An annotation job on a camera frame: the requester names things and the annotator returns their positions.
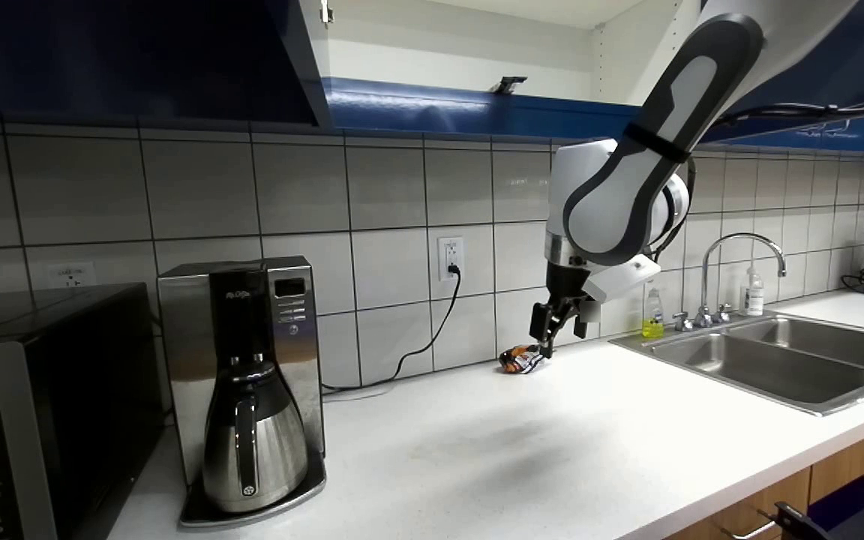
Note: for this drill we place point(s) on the black microwave oven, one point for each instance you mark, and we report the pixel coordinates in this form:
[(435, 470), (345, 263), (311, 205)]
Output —
[(51, 399)]

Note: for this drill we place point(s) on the white wall power outlet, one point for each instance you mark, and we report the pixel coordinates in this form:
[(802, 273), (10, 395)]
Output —
[(451, 257), (73, 276)]

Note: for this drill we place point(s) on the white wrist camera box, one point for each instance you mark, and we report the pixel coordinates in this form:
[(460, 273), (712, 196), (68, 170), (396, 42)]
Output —
[(623, 280)]

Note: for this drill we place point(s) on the blue cabinet door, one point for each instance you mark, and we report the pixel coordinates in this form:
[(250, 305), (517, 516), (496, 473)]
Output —
[(122, 61)]

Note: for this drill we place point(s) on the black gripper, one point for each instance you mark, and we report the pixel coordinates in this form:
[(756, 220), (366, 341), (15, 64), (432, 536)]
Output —
[(568, 290)]

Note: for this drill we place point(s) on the stainless steel sink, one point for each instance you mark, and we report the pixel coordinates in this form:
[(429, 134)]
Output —
[(772, 361)]

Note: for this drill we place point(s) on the small white bottle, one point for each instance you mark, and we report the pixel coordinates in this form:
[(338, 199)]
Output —
[(753, 300)]

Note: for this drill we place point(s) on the crumpled snack wrapper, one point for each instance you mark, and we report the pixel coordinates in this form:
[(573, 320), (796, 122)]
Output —
[(522, 361)]

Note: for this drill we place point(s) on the blue upper cabinet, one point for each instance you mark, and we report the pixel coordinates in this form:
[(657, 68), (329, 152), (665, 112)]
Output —
[(432, 108)]

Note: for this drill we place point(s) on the black steel coffee maker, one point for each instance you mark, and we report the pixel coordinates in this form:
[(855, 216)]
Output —
[(292, 320)]

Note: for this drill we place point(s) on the wooden lower cabinet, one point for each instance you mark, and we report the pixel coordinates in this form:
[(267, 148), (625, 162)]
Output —
[(854, 454)]

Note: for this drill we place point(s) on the chrome sink faucet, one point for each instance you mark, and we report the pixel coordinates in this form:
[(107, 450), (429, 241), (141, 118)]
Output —
[(712, 272)]

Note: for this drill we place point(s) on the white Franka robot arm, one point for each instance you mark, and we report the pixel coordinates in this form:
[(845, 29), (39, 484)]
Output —
[(614, 199)]

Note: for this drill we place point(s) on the stainless steel coffee carafe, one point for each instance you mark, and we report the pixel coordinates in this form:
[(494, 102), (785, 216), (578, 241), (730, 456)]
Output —
[(253, 450)]

